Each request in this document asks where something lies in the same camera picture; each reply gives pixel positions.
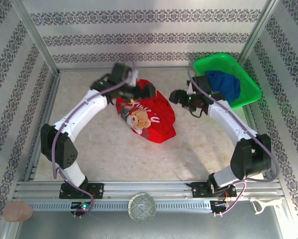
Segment wide aluminium mounting rail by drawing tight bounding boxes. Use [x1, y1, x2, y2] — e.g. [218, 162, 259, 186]
[13, 180, 283, 203]

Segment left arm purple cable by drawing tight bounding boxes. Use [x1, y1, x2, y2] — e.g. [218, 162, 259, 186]
[51, 59, 137, 220]

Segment white peeler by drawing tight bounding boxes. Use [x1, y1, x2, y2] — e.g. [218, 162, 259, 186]
[250, 198, 282, 215]

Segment small circuit board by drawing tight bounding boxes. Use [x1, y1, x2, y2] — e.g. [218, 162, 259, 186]
[210, 200, 229, 209]
[71, 201, 92, 210]

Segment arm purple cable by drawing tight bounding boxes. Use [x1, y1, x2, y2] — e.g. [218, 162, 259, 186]
[51, 59, 137, 220]
[188, 69, 281, 218]

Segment red printed t-shirt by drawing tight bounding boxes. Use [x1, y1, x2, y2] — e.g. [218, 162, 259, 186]
[115, 79, 177, 144]

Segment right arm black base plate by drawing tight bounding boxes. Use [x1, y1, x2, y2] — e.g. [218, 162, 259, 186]
[190, 181, 237, 199]

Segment green plastic basket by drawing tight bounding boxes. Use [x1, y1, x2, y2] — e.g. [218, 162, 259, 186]
[193, 54, 262, 110]

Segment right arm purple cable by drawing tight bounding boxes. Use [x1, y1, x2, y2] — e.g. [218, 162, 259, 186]
[188, 69, 281, 218]

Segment round patterned glass disc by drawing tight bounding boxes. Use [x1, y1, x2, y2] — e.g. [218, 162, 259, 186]
[127, 192, 156, 224]

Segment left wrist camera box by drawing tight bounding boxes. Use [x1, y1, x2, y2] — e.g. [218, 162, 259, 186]
[128, 70, 141, 87]

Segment slotted grey cable duct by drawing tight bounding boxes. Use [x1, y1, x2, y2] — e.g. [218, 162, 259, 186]
[26, 200, 213, 213]

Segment aluminium frame post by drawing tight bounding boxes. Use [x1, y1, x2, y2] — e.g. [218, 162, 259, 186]
[237, 0, 280, 66]
[11, 0, 60, 75]

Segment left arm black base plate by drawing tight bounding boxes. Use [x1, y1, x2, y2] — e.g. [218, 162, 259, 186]
[59, 183, 104, 199]

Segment pink plastic cup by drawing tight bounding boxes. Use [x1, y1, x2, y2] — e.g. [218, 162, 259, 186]
[3, 201, 34, 223]

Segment blue cloth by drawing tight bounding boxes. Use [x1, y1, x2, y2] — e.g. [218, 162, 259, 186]
[204, 70, 241, 104]

